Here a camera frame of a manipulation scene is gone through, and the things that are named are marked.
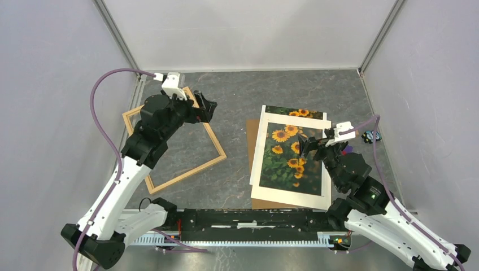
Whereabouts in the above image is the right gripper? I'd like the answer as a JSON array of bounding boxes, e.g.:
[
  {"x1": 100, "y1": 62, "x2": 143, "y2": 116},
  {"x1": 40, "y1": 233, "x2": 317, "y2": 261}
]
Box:
[{"x1": 296, "y1": 129, "x2": 345, "y2": 190}]

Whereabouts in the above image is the wooden picture frame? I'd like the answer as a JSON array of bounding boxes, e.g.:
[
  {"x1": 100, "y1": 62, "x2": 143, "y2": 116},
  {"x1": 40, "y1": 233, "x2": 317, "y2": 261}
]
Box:
[{"x1": 122, "y1": 105, "x2": 227, "y2": 195}]

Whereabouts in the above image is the white slotted cable duct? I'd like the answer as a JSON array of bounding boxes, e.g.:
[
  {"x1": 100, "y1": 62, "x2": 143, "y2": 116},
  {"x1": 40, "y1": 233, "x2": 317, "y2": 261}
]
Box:
[{"x1": 131, "y1": 231, "x2": 352, "y2": 248}]

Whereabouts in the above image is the white photo mat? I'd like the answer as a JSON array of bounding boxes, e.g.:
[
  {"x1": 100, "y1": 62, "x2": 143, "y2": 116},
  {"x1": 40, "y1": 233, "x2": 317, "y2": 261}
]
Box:
[{"x1": 250, "y1": 112, "x2": 332, "y2": 210}]

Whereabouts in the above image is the brown backing board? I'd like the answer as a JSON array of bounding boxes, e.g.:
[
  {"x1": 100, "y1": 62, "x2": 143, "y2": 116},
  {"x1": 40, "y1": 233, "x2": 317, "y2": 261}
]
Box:
[{"x1": 246, "y1": 119, "x2": 299, "y2": 209}]

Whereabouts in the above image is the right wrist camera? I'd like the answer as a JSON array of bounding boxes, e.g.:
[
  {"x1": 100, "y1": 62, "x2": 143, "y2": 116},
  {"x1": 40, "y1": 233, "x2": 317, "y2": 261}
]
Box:
[{"x1": 324, "y1": 121, "x2": 356, "y2": 147}]

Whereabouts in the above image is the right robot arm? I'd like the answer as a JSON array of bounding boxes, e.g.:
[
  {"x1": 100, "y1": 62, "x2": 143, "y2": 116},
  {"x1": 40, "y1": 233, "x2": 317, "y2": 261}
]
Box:
[{"x1": 298, "y1": 129, "x2": 471, "y2": 270}]

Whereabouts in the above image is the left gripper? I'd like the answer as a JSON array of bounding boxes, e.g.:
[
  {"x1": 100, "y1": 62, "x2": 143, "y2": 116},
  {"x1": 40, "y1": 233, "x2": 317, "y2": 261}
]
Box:
[{"x1": 161, "y1": 90, "x2": 217, "y2": 139}]

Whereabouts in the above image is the black blue toy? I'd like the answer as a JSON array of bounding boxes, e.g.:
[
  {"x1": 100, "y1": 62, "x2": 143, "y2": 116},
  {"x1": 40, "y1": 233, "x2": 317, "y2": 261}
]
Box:
[{"x1": 362, "y1": 130, "x2": 382, "y2": 144}]

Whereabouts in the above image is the red purple block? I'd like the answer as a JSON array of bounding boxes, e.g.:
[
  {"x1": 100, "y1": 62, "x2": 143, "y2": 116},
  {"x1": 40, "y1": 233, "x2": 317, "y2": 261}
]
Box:
[{"x1": 342, "y1": 145, "x2": 353, "y2": 155}]

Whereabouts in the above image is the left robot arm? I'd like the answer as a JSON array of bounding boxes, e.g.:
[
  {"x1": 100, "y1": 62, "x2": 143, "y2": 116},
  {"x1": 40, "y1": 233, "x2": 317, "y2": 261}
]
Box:
[{"x1": 60, "y1": 91, "x2": 217, "y2": 269}]

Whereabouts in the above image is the sunflower photo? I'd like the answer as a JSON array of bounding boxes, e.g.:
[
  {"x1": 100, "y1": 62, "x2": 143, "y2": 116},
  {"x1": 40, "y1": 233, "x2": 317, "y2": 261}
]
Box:
[{"x1": 250, "y1": 105, "x2": 332, "y2": 187}]

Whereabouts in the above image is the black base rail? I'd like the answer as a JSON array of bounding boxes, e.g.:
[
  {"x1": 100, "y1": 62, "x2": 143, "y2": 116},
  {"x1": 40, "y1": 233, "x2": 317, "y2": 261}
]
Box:
[{"x1": 152, "y1": 198, "x2": 347, "y2": 241}]

